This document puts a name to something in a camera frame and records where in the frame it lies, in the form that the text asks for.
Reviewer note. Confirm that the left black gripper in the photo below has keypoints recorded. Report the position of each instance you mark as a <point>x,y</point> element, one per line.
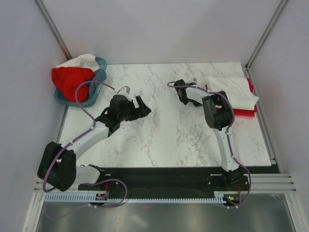
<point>142,111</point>

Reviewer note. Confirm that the white robot print t shirt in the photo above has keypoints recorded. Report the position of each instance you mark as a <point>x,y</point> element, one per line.
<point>237,90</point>

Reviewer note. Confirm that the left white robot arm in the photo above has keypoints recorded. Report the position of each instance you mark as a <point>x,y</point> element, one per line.
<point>58,166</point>

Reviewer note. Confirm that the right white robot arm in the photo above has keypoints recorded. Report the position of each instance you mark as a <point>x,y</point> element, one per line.
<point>219,116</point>

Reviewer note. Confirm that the grey blue t shirt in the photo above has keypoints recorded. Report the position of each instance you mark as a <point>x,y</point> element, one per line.
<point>101,76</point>

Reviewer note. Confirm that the plain white t shirt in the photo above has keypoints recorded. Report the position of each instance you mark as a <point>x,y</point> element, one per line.
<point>82,61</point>

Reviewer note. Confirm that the folded magenta t shirt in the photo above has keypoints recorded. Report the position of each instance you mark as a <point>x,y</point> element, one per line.
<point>251,86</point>

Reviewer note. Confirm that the teal laundry basket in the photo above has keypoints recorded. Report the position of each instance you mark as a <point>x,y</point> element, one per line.
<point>82,91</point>

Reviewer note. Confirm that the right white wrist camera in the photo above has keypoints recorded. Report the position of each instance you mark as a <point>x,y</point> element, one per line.
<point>194,79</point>

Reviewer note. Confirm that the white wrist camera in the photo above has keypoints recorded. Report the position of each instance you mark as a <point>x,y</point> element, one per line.
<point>194,79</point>
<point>125,91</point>

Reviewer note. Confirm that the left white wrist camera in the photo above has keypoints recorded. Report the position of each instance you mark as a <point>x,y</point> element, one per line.
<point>125,91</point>

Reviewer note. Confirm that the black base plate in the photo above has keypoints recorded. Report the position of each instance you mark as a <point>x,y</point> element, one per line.
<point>169,182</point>

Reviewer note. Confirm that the white slotted cable duct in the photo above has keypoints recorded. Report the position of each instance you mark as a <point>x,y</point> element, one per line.
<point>91,197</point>

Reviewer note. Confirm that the aluminium cross rail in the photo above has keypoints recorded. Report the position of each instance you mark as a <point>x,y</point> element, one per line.
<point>261,183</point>

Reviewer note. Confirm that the right aluminium corner post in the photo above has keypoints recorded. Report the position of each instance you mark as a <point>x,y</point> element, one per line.
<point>266,33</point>

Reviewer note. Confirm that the aluminium corner post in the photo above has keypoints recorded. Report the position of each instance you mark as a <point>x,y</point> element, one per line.
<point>266,33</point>
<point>52,27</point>

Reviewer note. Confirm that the left aluminium corner post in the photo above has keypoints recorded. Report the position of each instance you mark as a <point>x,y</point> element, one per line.
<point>52,27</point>

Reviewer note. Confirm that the left aluminium side rail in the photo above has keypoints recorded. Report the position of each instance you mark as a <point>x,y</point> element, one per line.
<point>37,200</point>

